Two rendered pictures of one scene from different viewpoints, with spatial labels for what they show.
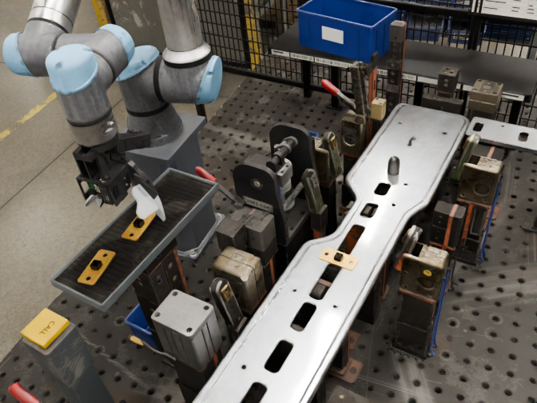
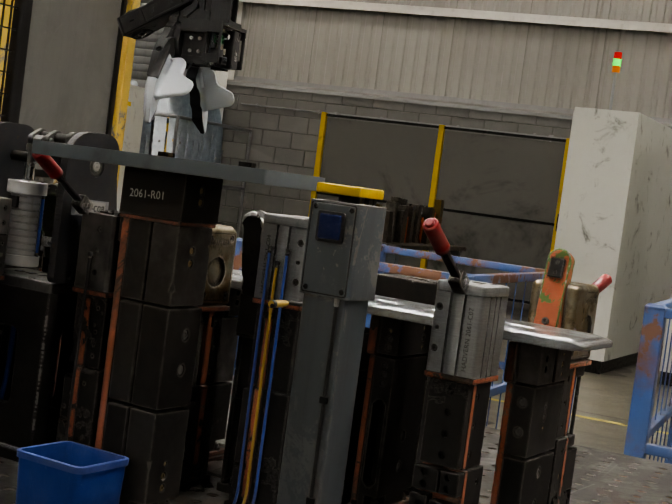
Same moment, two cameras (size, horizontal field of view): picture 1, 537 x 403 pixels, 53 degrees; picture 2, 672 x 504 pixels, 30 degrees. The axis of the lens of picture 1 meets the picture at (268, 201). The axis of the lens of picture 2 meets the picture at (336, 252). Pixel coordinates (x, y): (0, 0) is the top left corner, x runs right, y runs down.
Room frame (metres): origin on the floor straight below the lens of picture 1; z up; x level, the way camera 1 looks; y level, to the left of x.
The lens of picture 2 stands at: (0.73, 1.89, 1.16)
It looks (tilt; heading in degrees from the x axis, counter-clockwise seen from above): 3 degrees down; 265
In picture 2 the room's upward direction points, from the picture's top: 8 degrees clockwise
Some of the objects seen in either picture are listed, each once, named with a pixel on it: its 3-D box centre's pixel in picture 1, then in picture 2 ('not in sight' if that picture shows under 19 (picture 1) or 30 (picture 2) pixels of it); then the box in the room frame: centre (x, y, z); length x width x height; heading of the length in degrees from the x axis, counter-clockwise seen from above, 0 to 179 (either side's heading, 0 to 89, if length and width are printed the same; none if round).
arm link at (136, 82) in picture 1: (143, 77); not in sight; (1.24, 0.28, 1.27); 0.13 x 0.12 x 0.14; 73
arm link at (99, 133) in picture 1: (95, 125); not in sight; (0.78, 0.28, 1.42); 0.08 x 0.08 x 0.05
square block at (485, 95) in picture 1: (476, 137); not in sight; (1.32, -0.67, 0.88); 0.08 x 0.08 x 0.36; 55
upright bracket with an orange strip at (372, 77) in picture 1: (370, 128); not in sight; (1.34, -0.34, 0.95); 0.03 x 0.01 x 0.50; 145
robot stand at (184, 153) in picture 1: (171, 186); not in sight; (1.24, 0.28, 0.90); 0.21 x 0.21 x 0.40; 62
